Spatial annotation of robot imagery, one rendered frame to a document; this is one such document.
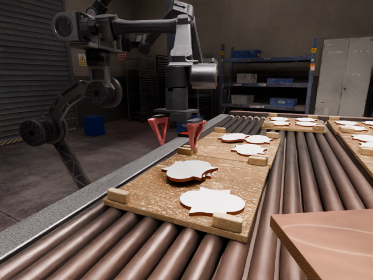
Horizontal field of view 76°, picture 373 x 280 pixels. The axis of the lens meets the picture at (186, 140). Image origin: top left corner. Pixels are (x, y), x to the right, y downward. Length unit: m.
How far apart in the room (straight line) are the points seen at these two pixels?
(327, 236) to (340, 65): 5.06
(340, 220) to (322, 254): 0.09
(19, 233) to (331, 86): 5.18
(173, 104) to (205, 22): 6.10
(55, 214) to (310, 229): 0.53
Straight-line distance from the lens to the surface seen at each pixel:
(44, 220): 0.65
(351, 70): 5.36
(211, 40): 6.51
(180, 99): 0.59
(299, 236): 0.34
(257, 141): 1.12
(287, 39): 6.00
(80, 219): 0.61
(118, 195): 0.60
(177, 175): 0.66
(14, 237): 0.62
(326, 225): 0.37
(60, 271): 0.49
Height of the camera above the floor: 1.23
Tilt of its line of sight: 15 degrees down
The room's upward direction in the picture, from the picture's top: straight up
